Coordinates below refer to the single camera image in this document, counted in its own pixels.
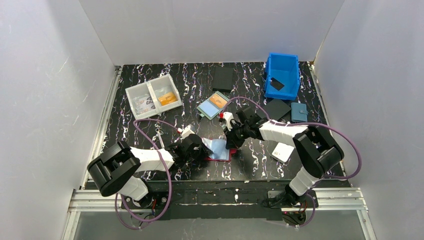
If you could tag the white card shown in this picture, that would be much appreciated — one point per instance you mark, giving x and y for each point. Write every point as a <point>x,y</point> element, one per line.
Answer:
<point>282,152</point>

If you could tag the black card in bin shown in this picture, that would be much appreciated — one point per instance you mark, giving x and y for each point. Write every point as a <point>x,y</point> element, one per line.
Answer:
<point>276,84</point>

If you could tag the dark grey flat wallet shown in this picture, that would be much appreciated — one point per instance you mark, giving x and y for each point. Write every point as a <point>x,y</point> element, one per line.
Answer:
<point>275,109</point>

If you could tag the clear two-compartment tray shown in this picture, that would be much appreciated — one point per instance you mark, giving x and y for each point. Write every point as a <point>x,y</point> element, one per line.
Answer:
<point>155,88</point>

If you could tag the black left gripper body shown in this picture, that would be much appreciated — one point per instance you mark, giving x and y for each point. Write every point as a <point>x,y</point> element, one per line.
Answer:
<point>201,151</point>

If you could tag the orange card in tray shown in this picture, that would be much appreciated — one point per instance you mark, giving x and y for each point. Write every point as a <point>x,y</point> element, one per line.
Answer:
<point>167,98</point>

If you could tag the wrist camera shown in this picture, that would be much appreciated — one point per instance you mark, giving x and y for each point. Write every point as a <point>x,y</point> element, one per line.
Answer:
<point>226,117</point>
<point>186,131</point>

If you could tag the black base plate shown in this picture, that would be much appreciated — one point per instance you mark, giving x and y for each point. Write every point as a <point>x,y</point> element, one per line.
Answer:
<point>236,199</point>

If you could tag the aluminium frame rail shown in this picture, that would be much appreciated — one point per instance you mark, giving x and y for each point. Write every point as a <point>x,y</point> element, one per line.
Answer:
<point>341,214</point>

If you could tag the green open card wallet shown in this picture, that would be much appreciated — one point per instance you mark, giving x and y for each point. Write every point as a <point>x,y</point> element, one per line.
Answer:
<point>213,105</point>

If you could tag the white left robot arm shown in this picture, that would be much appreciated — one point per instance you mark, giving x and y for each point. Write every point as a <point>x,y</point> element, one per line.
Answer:
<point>113,171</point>

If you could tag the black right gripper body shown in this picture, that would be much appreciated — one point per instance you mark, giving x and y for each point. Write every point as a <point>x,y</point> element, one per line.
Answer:
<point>233,135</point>

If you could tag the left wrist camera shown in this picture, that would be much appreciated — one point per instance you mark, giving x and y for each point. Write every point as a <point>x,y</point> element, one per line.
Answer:
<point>186,131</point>

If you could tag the red card holder wallet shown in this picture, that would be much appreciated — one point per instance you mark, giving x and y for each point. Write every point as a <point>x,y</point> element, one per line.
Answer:
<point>225,155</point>

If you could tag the patterned card in tray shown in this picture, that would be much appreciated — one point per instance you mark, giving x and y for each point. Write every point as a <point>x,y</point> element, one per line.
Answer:
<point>143,104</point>

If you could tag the blue plastic bin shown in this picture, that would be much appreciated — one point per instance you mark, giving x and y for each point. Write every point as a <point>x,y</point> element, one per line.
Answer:
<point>284,68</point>

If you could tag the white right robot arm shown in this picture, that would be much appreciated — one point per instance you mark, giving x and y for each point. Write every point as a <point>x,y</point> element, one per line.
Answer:
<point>317,149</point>

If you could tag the black wallet at back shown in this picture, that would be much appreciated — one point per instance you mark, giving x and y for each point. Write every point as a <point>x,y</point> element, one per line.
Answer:
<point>223,79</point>

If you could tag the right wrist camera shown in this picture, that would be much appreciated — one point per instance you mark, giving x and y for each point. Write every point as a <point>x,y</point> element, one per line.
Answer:
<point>226,117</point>

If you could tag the blue snap wallet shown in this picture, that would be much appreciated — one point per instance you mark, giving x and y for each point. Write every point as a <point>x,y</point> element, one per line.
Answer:
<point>299,112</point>

